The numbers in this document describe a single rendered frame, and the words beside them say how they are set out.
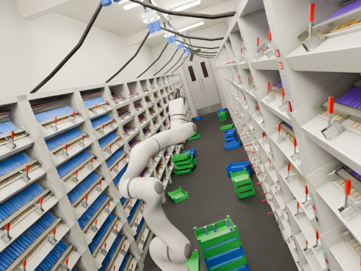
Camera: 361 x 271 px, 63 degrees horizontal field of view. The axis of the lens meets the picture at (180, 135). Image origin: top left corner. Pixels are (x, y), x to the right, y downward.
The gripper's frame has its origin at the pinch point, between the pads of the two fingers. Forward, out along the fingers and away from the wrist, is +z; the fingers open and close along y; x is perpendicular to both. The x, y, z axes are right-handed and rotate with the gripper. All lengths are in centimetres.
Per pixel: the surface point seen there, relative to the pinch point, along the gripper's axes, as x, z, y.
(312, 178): 39, -61, 75
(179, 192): -217, -42, -151
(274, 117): -15, -23, 51
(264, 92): -7, -11, 50
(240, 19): 12, 21, 48
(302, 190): -4, -62, 63
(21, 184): 54, -54, -62
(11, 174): 60, -49, -62
